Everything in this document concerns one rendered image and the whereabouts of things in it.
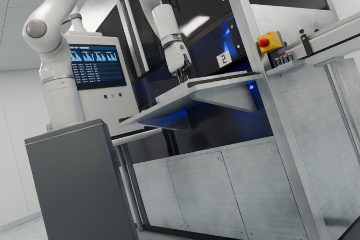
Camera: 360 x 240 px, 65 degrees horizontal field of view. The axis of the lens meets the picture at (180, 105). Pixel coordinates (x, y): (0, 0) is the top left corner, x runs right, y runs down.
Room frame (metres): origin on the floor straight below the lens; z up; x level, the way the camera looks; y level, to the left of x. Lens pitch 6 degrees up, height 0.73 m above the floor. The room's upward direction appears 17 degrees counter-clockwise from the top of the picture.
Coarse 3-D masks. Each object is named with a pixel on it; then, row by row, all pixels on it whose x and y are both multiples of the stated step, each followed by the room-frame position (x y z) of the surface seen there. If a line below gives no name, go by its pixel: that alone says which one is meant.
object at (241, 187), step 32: (352, 64) 1.83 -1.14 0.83; (288, 96) 1.31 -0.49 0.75; (320, 96) 1.49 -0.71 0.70; (352, 96) 1.72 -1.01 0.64; (320, 128) 1.42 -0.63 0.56; (160, 160) 2.05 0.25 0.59; (192, 160) 1.77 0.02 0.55; (224, 160) 1.56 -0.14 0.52; (256, 160) 1.39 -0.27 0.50; (320, 160) 1.36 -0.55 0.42; (352, 160) 1.55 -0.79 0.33; (160, 192) 2.15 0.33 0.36; (192, 192) 1.84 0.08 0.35; (224, 192) 1.62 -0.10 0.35; (256, 192) 1.44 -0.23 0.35; (288, 192) 1.30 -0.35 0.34; (320, 192) 1.31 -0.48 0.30; (352, 192) 1.48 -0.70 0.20; (160, 224) 2.26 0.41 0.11; (192, 224) 1.92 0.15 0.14; (224, 224) 1.68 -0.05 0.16; (256, 224) 1.49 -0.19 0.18; (288, 224) 1.34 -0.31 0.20
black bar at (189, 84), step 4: (252, 72) 1.26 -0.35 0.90; (228, 76) 1.16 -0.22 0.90; (232, 76) 1.17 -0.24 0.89; (236, 76) 1.19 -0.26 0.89; (240, 76) 1.20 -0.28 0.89; (244, 76) 1.22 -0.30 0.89; (200, 80) 1.06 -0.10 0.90; (204, 80) 1.07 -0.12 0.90; (208, 80) 1.08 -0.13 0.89; (212, 80) 1.10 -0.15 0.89; (216, 80) 1.11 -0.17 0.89; (220, 80) 1.12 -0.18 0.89; (188, 84) 1.03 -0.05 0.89; (192, 84) 1.03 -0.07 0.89; (196, 84) 1.04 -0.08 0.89
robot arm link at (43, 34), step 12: (48, 0) 1.01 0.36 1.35; (60, 0) 1.01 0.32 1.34; (72, 0) 1.05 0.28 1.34; (36, 12) 0.97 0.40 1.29; (48, 12) 0.98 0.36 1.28; (60, 12) 1.00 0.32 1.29; (36, 24) 0.94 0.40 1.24; (48, 24) 0.96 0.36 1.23; (60, 24) 0.99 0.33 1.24; (24, 36) 0.96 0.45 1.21; (36, 36) 0.94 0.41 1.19; (48, 36) 0.96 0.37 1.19; (60, 36) 1.02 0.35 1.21; (36, 48) 0.98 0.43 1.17; (48, 48) 1.00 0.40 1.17
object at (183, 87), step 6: (234, 72) 1.21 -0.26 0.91; (240, 72) 1.24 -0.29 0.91; (246, 72) 1.26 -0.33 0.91; (198, 78) 1.08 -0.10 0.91; (204, 78) 1.10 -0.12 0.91; (210, 78) 1.12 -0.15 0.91; (186, 84) 1.08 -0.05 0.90; (174, 90) 1.14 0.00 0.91; (180, 90) 1.11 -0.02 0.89; (162, 96) 1.21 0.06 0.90; (168, 96) 1.18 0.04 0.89; (156, 102) 1.26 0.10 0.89
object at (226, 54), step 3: (228, 51) 1.36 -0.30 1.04; (222, 54) 1.39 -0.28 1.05; (225, 54) 1.38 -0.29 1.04; (228, 54) 1.36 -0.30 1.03; (216, 57) 1.42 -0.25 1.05; (219, 57) 1.41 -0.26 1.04; (222, 57) 1.39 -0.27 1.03; (225, 57) 1.38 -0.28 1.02; (228, 57) 1.37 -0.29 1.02; (219, 60) 1.41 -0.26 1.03; (225, 60) 1.38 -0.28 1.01; (228, 60) 1.37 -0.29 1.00; (219, 63) 1.42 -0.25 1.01; (222, 63) 1.40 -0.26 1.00; (225, 63) 1.39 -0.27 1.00; (228, 63) 1.38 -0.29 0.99
